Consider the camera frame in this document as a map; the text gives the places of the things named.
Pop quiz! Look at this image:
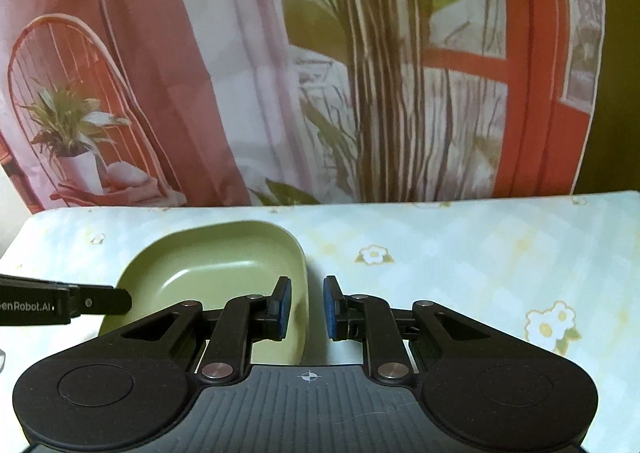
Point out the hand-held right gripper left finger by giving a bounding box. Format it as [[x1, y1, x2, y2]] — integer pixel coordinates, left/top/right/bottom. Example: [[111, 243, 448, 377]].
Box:
[[120, 275, 293, 382]]

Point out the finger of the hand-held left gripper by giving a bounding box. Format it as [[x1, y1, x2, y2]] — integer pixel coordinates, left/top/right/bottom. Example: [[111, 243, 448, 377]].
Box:
[[67, 284, 133, 318]]

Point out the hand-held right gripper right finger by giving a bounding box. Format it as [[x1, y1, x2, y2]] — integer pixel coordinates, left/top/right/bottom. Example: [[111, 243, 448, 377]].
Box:
[[322, 275, 481, 379]]

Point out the green square plate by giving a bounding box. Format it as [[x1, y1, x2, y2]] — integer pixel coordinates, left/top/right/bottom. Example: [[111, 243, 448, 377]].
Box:
[[97, 220, 308, 366]]

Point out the floral checked tablecloth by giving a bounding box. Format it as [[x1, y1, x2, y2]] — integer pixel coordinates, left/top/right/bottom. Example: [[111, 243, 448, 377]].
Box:
[[0, 190, 640, 449]]

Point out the printed room backdrop cloth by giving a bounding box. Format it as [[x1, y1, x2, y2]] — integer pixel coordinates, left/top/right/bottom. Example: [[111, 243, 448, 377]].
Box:
[[0, 0, 608, 214]]

